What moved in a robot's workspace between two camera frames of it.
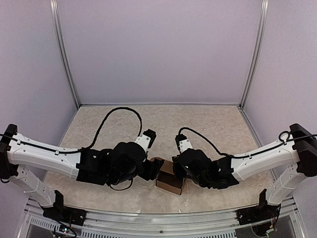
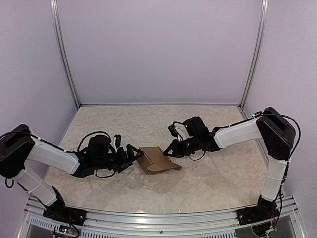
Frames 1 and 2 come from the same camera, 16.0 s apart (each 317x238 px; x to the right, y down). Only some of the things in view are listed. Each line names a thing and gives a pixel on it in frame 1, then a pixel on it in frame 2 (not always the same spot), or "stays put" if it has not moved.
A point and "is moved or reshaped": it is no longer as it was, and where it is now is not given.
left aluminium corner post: (55, 11) stays put
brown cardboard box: (166, 179) is moved or reshaped
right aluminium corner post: (263, 24) stays put
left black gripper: (152, 169) to (124, 161)
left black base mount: (60, 212) stays put
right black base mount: (262, 212) stays put
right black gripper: (178, 173) to (176, 149)
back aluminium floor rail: (153, 105) stays put
